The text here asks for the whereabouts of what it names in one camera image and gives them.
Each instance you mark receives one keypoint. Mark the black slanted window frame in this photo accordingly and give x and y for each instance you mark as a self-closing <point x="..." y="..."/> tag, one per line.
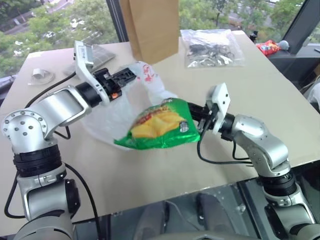
<point x="298" y="25"/>

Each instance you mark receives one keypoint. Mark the grey cap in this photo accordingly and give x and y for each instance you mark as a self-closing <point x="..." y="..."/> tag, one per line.
<point x="284" y="45"/>

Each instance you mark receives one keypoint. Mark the dark side bench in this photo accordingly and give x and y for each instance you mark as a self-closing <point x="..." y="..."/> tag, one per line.
<point x="292" y="67"/>

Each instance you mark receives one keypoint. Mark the red snack bag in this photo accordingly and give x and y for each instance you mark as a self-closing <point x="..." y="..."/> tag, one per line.
<point x="268" y="47"/>

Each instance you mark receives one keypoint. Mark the clear bag of black parts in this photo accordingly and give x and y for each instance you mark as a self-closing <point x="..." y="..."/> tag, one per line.
<point x="212" y="50"/>

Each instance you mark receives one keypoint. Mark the black window frame post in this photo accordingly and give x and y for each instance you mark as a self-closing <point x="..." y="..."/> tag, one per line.
<point x="116" y="20"/>

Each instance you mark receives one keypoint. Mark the brown paper bag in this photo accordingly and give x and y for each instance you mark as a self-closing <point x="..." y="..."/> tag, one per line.
<point x="152" y="30"/>

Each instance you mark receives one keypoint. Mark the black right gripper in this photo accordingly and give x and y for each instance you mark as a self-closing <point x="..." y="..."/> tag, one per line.
<point x="207" y="117"/>

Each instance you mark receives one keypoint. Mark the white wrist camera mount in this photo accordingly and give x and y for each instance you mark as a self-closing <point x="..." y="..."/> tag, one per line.
<point x="83" y="65"/>
<point x="222" y="100"/>

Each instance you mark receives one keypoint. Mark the green potato chips bag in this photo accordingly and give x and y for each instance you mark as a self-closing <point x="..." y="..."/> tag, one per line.
<point x="160" y="125"/>

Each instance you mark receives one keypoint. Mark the grey folded pouch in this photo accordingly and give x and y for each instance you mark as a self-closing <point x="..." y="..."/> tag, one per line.
<point x="102" y="55"/>

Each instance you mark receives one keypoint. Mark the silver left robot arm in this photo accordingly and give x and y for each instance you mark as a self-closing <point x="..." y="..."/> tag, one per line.
<point x="60" y="105"/>

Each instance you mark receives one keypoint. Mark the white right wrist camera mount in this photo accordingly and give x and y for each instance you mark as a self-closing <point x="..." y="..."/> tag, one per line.
<point x="222" y="100"/>

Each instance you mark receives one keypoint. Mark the white plastic shopping bag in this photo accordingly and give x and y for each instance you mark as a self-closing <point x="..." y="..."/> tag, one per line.
<point x="112" y="117"/>

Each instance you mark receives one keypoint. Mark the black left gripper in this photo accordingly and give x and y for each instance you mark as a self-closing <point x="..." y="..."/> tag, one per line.
<point x="110" y="85"/>

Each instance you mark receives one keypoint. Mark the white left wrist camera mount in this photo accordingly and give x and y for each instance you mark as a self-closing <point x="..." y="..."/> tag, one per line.
<point x="83" y="65"/>

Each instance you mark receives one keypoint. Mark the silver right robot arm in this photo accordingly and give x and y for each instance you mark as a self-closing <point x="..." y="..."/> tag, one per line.
<point x="260" y="142"/>

